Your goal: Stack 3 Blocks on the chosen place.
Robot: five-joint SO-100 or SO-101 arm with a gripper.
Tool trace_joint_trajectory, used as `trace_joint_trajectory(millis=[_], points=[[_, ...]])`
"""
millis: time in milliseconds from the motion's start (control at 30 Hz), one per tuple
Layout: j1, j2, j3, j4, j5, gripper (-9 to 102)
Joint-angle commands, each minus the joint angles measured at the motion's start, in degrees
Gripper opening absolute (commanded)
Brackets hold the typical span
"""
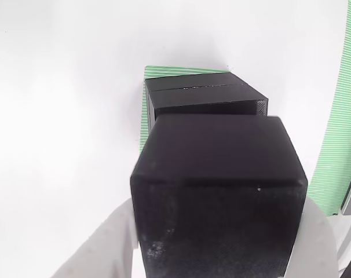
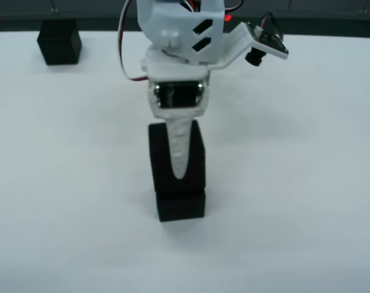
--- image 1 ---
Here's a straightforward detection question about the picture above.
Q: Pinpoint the green striped tape strip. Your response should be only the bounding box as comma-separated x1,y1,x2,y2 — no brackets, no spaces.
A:
320,0,351,215

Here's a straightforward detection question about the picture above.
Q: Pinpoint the green striped square patch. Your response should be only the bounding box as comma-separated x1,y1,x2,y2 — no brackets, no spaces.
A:
138,65,232,154

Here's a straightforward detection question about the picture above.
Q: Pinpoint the black cube with seam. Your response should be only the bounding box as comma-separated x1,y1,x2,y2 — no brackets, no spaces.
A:
144,71,269,137

